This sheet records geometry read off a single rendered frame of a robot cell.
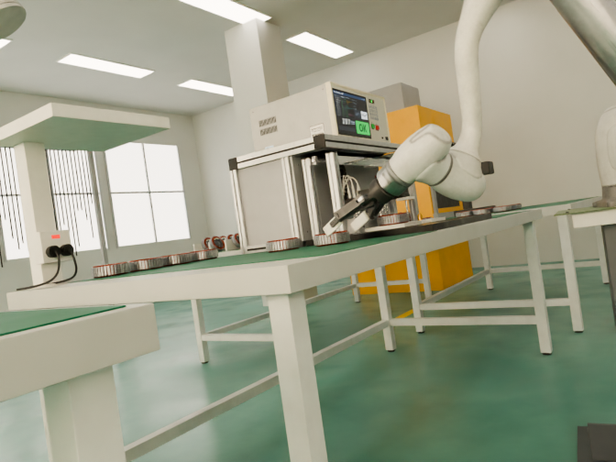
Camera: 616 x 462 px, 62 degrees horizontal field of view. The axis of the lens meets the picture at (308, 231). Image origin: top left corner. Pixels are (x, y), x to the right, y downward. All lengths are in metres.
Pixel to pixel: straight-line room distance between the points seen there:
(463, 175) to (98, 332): 1.11
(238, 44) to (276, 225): 4.73
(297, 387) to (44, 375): 0.56
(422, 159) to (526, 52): 6.03
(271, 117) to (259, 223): 0.42
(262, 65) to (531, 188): 3.66
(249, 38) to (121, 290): 5.32
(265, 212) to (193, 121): 8.45
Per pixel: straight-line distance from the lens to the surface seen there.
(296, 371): 0.97
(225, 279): 0.98
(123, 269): 1.67
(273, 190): 1.88
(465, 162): 1.45
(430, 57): 7.72
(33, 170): 1.70
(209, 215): 9.99
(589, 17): 1.44
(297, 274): 0.90
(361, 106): 2.08
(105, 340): 0.54
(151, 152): 9.48
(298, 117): 1.98
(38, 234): 1.62
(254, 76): 6.22
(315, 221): 1.78
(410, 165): 1.37
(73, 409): 0.57
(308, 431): 1.00
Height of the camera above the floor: 0.80
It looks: level
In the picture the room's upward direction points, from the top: 8 degrees counter-clockwise
